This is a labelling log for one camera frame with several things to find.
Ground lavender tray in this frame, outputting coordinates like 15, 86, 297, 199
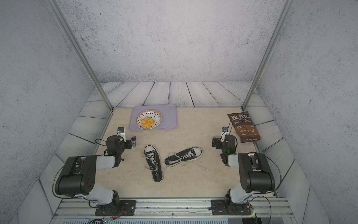
129, 105, 178, 131

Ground right aluminium frame post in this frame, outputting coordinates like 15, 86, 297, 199
241, 0, 293, 111

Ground left aluminium frame post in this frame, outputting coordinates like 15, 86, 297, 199
46, 0, 114, 112

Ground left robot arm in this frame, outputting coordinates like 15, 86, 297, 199
52, 135, 136, 217

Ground yellow bread roll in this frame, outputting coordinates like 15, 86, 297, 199
141, 117, 155, 128

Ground aluminium front rail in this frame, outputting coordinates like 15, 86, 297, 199
50, 197, 297, 224

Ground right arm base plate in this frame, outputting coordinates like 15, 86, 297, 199
208, 199, 252, 216

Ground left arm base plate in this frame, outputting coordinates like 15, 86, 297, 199
95, 200, 137, 217

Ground aluminium frame post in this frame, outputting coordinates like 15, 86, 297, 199
241, 0, 293, 111
46, 0, 114, 112

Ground brown potato chips bag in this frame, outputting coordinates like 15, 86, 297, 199
228, 112, 261, 143

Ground patterned ceramic bowl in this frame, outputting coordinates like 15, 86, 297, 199
136, 109, 162, 130

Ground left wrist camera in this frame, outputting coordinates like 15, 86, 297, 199
117, 127, 126, 142

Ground black canvas sneaker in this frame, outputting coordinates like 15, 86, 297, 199
144, 145, 164, 183
165, 147, 203, 167

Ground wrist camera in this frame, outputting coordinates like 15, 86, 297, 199
221, 127, 228, 139
117, 127, 126, 142

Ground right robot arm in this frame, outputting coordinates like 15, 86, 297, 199
209, 135, 282, 217

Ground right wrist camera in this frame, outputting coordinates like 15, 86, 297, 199
221, 127, 228, 139

